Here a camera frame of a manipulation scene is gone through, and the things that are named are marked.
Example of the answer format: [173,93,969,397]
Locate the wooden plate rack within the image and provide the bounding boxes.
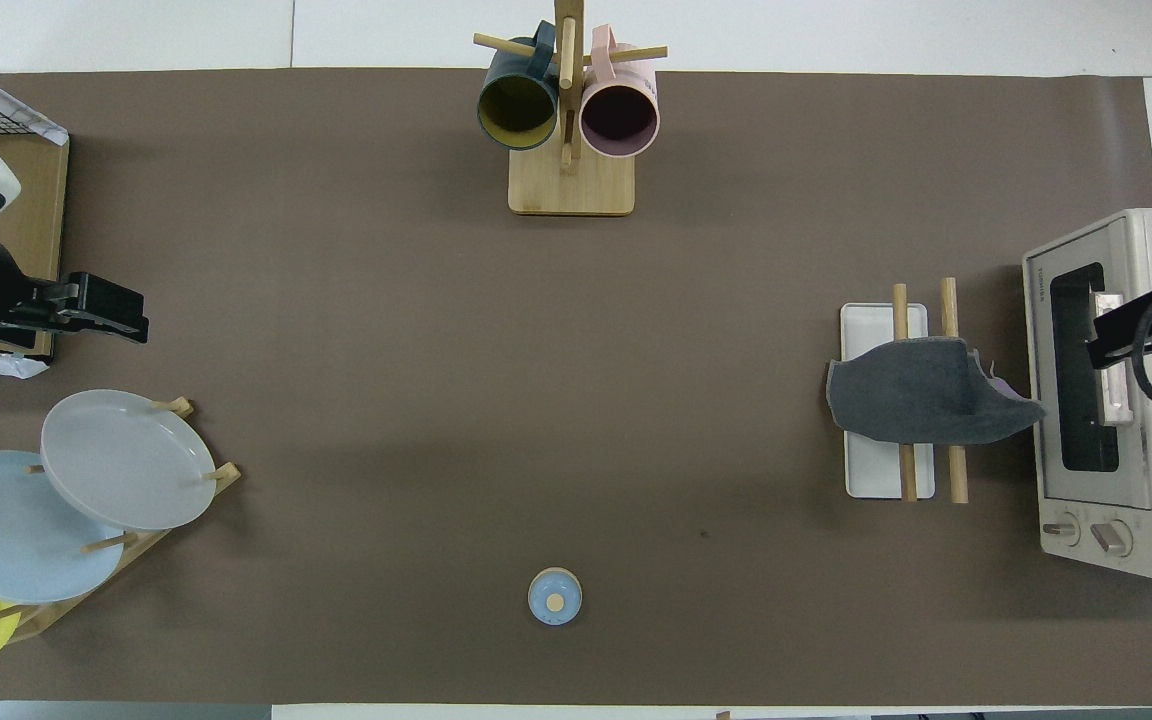
[0,397,242,643]

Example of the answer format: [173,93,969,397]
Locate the pink mug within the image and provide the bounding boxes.
[579,24,660,159]

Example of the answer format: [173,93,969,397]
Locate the purple and grey towel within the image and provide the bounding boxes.
[825,337,1047,447]

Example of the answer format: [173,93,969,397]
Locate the wooden mug tree stand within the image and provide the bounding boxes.
[473,0,669,217]

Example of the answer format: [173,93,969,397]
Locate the blue service bell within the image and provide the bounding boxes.
[527,566,583,627]

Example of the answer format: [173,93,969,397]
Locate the large brown table mat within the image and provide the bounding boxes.
[0,68,1152,706]

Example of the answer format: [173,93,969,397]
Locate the grey plate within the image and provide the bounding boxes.
[40,389,218,531]

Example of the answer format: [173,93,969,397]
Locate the wooden stepped shelf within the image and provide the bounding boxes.
[0,78,70,363]

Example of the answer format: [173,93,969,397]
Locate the white towel rack wooden bars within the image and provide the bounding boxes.
[840,277,969,504]

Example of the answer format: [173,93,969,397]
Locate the dark teal mug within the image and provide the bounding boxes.
[477,20,562,151]

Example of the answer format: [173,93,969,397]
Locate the white grid patterned paper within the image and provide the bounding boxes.
[0,52,69,147]

